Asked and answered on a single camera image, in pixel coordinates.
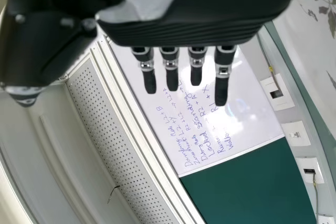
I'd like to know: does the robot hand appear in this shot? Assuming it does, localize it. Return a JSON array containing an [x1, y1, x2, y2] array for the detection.
[[0, 0, 309, 108]]

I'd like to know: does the whiteboard with blue handwriting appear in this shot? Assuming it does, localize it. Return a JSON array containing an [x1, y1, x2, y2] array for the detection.
[[109, 35, 286, 178]]

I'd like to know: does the grey cable with yellow tag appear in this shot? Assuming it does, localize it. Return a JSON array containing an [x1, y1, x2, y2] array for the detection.
[[256, 34, 282, 94]]

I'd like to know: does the white wall socket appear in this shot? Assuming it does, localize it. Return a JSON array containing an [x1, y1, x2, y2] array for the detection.
[[281, 120, 312, 147], [317, 215, 336, 224], [296, 156, 325, 184], [259, 73, 295, 111]]

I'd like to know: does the white perforated cable duct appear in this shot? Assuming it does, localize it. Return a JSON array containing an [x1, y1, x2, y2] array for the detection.
[[64, 58, 195, 224]]

